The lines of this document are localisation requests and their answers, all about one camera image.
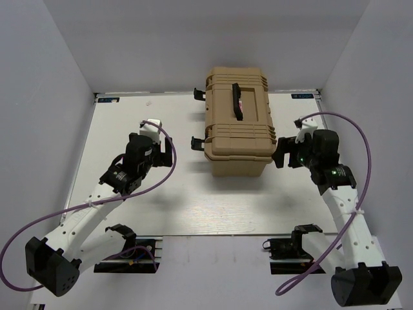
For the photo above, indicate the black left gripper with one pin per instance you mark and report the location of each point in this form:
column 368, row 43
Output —
column 166, row 157

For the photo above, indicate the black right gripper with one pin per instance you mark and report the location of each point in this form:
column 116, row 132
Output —
column 284, row 145

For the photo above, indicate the tan plastic toolbox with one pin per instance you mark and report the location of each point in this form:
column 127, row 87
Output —
column 240, row 137

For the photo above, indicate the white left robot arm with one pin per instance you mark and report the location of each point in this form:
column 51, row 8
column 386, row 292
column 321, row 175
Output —
column 57, row 260

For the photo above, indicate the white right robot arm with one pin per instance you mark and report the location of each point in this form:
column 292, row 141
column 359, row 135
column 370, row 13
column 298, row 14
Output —
column 360, row 274

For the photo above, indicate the blue xdof label sticker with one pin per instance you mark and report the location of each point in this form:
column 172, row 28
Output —
column 108, row 100
column 302, row 96

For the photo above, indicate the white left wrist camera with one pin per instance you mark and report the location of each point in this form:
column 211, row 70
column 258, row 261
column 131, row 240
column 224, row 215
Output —
column 151, row 130

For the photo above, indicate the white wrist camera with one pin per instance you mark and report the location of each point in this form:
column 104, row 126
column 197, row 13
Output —
column 306, row 126
column 151, row 130

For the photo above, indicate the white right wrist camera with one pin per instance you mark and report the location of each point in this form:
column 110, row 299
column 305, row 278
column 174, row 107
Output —
column 306, row 126

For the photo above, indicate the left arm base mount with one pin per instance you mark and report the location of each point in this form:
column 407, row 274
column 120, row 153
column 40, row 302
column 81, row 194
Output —
column 136, row 261

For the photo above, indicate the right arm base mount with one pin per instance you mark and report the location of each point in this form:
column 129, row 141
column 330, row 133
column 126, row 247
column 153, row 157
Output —
column 287, row 256

